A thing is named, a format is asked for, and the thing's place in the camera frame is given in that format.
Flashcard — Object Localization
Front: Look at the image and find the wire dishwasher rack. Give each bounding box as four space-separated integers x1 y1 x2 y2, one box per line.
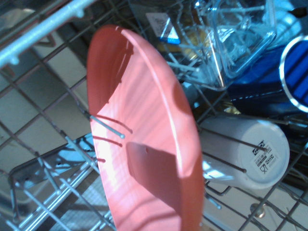
0 0 308 231

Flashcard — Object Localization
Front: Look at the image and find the blue ribbed mug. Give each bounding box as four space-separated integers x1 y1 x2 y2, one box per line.
225 35 308 116

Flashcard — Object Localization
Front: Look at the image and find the white mug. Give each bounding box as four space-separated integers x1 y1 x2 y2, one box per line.
199 116 291 191

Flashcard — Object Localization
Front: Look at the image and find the white cabinet door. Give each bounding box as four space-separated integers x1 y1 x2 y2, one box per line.
204 181 308 231

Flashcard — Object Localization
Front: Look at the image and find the pink plastic plate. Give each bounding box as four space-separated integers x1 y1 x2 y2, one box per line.
86 24 205 231

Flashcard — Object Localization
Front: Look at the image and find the round metal cabinet knob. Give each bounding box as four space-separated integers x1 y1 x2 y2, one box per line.
250 203 268 219

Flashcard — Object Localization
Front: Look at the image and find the clear plastic container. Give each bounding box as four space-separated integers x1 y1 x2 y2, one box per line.
145 0 278 91

